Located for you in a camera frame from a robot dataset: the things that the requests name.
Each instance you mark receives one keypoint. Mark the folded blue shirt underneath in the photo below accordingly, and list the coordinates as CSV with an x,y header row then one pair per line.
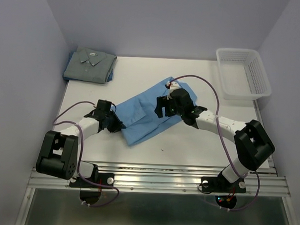
x,y
111,74

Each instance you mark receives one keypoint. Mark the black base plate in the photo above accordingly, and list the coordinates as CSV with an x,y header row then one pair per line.
x,y
107,180
219,184

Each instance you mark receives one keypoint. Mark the folded grey shirt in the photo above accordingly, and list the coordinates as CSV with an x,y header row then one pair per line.
x,y
89,65

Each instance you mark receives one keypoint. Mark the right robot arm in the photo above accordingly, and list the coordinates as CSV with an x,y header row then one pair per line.
x,y
253,145

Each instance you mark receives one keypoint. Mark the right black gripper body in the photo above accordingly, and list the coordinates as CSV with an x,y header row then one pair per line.
x,y
171,109

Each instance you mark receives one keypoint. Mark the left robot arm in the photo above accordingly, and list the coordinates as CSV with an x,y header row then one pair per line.
x,y
61,151

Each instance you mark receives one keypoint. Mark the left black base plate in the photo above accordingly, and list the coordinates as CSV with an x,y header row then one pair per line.
x,y
107,180

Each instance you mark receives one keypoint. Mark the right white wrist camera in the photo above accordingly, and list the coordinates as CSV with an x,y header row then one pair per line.
x,y
172,86

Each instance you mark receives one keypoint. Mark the white plastic basket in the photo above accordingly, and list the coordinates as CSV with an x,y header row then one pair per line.
x,y
242,74

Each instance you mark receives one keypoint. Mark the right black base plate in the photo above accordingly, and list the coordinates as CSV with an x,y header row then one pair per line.
x,y
219,184

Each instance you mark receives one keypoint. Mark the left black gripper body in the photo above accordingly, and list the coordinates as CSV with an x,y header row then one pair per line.
x,y
108,117

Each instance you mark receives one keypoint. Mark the aluminium rail frame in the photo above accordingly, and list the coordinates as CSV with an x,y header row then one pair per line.
x,y
156,194

